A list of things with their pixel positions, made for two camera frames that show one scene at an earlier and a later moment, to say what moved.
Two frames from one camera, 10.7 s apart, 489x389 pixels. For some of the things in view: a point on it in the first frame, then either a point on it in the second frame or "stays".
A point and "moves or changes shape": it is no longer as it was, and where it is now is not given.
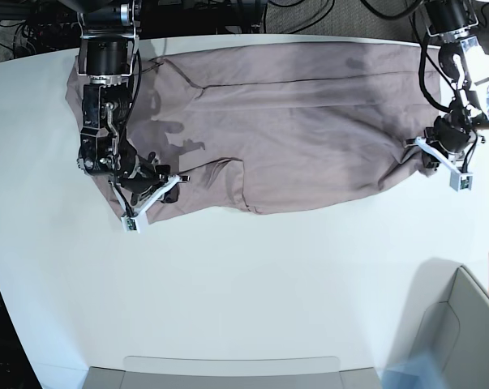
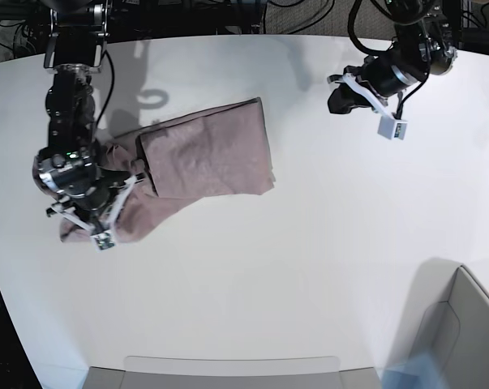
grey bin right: [451, 320] stays
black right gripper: [452, 133] -> [389, 74]
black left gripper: [143, 173] -> [73, 173]
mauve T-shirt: [246, 128] moves or changes shape
